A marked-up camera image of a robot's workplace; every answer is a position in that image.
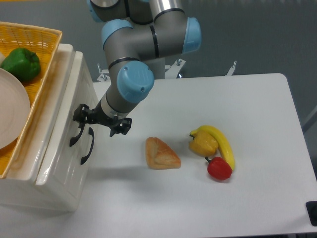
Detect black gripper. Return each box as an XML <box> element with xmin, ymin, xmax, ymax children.
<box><xmin>72</xmin><ymin>104</ymin><xmax>132</xmax><ymax>137</ymax></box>

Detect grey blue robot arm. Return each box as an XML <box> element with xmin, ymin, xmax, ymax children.
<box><xmin>73</xmin><ymin>0</ymin><xmax>202</xmax><ymax>135</ymax></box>

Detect white drawer cabinet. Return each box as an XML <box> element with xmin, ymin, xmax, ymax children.
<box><xmin>0</xmin><ymin>44</ymin><xmax>100</xmax><ymax>212</ymax></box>

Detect triangular pastry bread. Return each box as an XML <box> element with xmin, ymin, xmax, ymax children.
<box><xmin>145</xmin><ymin>137</ymin><xmax>181</xmax><ymax>170</ymax></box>

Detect beige round plate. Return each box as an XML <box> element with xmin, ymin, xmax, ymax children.
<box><xmin>0</xmin><ymin>69</ymin><xmax>30</xmax><ymax>148</ymax></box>

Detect green bell pepper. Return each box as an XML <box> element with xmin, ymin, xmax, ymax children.
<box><xmin>0</xmin><ymin>48</ymin><xmax>41</xmax><ymax>82</ymax></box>

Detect yellow woven basket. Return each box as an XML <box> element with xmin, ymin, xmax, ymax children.
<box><xmin>0</xmin><ymin>22</ymin><xmax>62</xmax><ymax>179</ymax></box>

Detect yellow bell pepper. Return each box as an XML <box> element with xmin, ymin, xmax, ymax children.
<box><xmin>189</xmin><ymin>131</ymin><xmax>218</xmax><ymax>157</ymax></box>

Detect yellow banana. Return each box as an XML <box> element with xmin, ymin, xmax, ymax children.
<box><xmin>190</xmin><ymin>125</ymin><xmax>235</xmax><ymax>170</ymax></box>

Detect red bell pepper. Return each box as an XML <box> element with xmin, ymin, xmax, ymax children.
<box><xmin>205</xmin><ymin>157</ymin><xmax>232</xmax><ymax>180</ymax></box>

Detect black object at table edge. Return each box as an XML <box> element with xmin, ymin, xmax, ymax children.
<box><xmin>306</xmin><ymin>201</ymin><xmax>317</xmax><ymax>227</ymax></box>

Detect black lower drawer handle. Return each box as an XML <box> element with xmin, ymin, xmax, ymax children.
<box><xmin>80</xmin><ymin>127</ymin><xmax>95</xmax><ymax>166</ymax></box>

